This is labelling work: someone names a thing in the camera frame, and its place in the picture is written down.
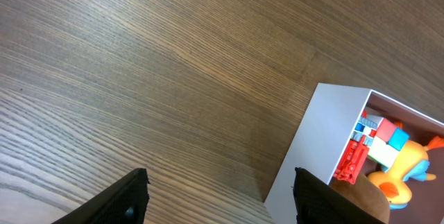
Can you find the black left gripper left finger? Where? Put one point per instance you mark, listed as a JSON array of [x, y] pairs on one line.
[[124, 202]]

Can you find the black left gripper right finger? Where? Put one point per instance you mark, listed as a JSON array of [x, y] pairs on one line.
[[317, 203]]

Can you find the brown plush toy with carrot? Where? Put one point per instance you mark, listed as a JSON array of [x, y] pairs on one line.
[[364, 194]]

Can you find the red toy robot car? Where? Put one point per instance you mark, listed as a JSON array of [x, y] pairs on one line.
[[356, 150]]

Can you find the white box with pink interior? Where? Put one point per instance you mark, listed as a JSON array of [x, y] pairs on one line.
[[323, 134]]

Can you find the colourful puzzle cube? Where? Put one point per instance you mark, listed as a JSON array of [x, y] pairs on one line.
[[387, 143]]

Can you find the blue and orange toy figure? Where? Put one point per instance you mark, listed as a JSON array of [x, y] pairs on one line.
[[411, 163]]

